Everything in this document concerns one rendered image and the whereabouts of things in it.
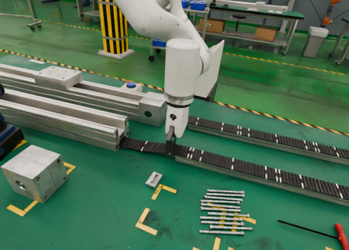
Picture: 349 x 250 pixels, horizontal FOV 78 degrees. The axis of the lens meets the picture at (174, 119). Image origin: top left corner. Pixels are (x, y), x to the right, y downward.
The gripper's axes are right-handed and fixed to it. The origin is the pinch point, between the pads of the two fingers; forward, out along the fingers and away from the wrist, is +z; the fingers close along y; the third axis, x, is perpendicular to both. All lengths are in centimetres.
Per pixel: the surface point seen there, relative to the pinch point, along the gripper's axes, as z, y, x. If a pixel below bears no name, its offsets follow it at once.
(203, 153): 3.0, 1.1, -9.9
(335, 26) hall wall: 51, 736, -288
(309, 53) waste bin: 76, 472, -171
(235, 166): 2.8, -1.2, -20.0
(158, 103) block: -3.1, 16.1, 11.4
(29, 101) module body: -1, 2, 59
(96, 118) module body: -0.1, 2.2, 30.0
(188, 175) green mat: 6.3, -6.9, -7.0
